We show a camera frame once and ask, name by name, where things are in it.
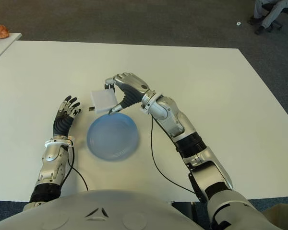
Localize silver robot torso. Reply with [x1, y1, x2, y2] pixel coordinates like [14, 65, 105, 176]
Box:
[0, 189, 207, 230]

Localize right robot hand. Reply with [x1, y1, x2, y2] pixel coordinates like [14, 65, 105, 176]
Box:
[103, 71, 152, 115]

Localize white charger block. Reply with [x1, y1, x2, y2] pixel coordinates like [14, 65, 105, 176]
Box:
[88, 89, 119, 115]

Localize white side table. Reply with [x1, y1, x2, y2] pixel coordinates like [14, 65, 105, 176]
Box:
[0, 33, 23, 66]

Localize black office chair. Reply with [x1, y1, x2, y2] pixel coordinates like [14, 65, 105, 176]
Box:
[263, 0, 288, 31]

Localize reddish brown bread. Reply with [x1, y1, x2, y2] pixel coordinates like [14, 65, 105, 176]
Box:
[0, 24, 10, 39]

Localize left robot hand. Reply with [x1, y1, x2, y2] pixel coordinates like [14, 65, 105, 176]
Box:
[52, 95, 83, 137]

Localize brown cardboard box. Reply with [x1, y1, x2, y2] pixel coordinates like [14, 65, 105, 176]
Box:
[264, 203, 288, 230]

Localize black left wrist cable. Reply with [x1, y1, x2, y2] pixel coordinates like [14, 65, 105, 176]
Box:
[66, 145, 89, 192]

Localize blue plastic plate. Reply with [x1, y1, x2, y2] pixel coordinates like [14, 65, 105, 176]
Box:
[86, 113, 140, 162]

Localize seated person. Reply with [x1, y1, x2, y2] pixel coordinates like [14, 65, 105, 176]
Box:
[251, 0, 288, 35]

